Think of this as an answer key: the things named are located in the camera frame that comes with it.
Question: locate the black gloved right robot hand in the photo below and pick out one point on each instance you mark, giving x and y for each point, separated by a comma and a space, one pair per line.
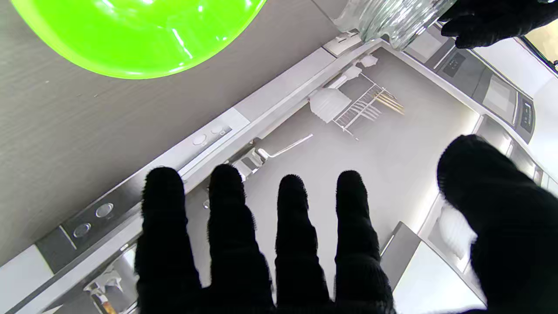
235, 261

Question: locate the bright green plastic bowl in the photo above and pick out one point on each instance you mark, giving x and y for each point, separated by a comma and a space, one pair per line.
130, 35

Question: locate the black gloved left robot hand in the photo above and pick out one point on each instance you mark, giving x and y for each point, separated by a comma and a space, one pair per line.
501, 17

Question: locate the clear glass jar lid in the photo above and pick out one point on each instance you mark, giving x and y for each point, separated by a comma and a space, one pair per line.
405, 28

